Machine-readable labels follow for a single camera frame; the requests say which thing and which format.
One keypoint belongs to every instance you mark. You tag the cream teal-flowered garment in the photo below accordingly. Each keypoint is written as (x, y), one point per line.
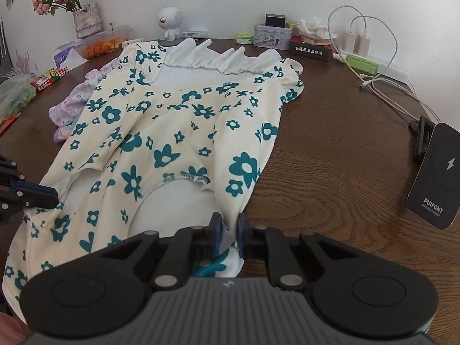
(161, 133)

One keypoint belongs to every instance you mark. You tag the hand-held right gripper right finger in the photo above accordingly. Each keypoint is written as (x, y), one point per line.
(241, 238)

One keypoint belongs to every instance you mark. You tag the black folding stand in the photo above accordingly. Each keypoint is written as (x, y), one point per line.
(421, 133)

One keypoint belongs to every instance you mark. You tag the person's pink clothing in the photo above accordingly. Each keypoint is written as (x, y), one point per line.
(9, 330)

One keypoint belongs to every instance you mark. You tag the purple tissue pack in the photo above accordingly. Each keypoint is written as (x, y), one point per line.
(66, 55)

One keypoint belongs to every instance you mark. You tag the white power strip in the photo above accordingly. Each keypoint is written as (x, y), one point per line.
(393, 73)

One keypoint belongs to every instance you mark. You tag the clear food container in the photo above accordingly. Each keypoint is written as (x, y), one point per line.
(104, 45)

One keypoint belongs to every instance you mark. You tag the plastic bag of greens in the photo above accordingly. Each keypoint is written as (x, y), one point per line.
(16, 95)

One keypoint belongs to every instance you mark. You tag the pale dried sprigs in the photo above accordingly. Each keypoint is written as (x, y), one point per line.
(23, 63)

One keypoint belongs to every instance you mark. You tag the green tube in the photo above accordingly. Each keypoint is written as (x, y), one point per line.
(359, 64)

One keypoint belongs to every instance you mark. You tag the purple floral garment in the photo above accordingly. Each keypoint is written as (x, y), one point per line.
(72, 107)

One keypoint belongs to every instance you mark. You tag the grey tin box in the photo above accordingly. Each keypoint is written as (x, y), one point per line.
(271, 36)

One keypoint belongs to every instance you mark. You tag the white charger adapter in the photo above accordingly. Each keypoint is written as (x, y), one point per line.
(350, 41)
(363, 45)

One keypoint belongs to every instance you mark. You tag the white robot figurine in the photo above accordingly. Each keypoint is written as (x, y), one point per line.
(169, 19)

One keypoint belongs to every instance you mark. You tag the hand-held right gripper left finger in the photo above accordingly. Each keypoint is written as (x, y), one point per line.
(215, 235)

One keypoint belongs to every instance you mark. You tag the orange snack packet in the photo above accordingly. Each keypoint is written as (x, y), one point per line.
(8, 124)

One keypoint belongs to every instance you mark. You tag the red tissue box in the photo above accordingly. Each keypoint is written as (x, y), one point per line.
(305, 40)

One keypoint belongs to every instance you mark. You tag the crumpled white tissue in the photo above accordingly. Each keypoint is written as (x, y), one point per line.
(312, 27)

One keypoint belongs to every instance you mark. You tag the green small packet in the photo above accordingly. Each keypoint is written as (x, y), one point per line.
(245, 38)

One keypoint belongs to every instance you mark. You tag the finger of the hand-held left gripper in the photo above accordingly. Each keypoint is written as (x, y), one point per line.
(21, 185)
(36, 203)

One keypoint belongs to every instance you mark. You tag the red snack packet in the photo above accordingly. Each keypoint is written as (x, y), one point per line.
(48, 78)

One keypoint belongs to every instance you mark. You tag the thin skewer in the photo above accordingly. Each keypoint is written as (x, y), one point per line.
(113, 32)

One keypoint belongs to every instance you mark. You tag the dark lettered box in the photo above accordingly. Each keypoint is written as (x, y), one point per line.
(309, 52)

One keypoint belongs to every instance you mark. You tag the purple knitted vase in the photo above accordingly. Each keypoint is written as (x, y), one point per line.
(87, 21)

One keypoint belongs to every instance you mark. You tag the small black box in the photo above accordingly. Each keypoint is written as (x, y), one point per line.
(275, 20)

